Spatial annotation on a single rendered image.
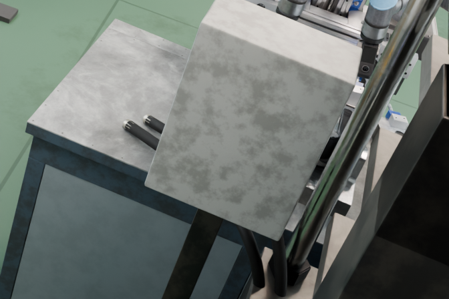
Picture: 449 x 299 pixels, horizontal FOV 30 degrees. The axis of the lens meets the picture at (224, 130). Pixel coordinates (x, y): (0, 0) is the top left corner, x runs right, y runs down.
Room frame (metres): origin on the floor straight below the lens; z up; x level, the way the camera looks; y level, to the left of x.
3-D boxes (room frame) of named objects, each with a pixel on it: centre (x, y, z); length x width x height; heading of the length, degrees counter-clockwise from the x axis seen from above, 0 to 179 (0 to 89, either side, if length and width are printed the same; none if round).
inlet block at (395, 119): (2.44, -0.50, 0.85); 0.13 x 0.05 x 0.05; 16
